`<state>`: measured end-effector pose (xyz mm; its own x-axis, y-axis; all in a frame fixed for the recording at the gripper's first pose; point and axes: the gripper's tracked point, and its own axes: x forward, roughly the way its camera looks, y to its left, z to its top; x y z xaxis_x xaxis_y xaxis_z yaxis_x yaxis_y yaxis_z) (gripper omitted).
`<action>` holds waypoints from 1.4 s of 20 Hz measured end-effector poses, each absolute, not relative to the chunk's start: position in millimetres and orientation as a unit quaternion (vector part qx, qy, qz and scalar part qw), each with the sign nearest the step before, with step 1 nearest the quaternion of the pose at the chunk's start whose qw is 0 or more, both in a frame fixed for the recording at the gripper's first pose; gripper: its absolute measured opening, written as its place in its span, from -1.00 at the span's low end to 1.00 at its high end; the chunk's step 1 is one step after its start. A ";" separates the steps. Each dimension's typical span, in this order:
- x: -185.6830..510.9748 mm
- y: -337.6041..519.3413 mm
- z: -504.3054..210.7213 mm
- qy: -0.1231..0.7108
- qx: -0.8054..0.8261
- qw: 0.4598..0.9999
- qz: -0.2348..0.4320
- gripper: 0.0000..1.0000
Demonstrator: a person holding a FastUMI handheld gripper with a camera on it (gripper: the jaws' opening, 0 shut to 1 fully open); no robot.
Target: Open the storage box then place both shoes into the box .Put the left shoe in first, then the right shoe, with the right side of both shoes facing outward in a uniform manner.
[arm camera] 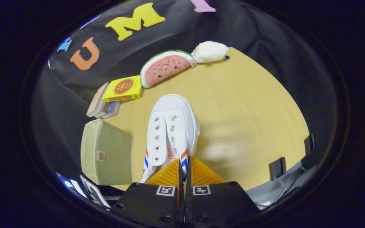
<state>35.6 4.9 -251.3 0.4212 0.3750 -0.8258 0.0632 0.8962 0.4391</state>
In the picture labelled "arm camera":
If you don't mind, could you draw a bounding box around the black backdrop cloth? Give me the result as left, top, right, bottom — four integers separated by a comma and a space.
30, 0, 338, 190

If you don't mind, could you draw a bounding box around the black table edge clamp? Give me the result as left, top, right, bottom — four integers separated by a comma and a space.
269, 157, 287, 181
304, 134, 315, 155

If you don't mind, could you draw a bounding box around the white plush toy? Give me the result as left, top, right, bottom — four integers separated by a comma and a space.
191, 41, 229, 64

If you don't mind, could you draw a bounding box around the blue book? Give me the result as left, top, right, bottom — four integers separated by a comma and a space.
102, 101, 121, 119

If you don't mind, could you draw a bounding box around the white canvas shoe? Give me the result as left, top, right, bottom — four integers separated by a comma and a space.
140, 94, 200, 184

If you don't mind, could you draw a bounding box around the yellow book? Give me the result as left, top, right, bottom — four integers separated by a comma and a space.
102, 75, 143, 102

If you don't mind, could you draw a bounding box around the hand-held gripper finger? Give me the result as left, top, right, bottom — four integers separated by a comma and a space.
185, 157, 261, 226
110, 158, 185, 226

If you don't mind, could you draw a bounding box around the watermelon slice plush toy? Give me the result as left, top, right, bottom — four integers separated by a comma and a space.
140, 50, 197, 89

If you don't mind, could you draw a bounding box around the cream fabric storage box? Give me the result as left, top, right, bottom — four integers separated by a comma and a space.
80, 119, 134, 186

